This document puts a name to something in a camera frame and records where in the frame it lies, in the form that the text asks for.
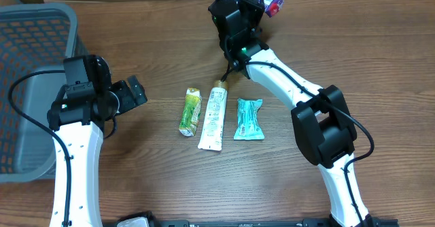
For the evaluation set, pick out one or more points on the dark grey plastic basket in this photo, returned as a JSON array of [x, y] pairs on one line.
[[35, 39]]

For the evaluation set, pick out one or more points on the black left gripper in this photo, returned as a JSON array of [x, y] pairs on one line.
[[125, 90]]

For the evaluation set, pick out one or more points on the white tube gold cap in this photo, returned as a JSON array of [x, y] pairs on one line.
[[213, 126]]

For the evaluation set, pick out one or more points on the teal candy wrapper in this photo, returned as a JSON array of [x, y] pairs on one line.
[[247, 120]]

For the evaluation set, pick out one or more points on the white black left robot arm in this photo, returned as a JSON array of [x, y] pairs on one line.
[[76, 119]]

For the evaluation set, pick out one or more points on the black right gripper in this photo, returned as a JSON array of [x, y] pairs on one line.
[[254, 7]]

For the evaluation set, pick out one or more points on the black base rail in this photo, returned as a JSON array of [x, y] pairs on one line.
[[154, 222]]

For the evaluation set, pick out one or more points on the green yellow drink carton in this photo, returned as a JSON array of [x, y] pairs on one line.
[[191, 113]]

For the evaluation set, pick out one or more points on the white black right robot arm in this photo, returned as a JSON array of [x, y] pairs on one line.
[[323, 127]]

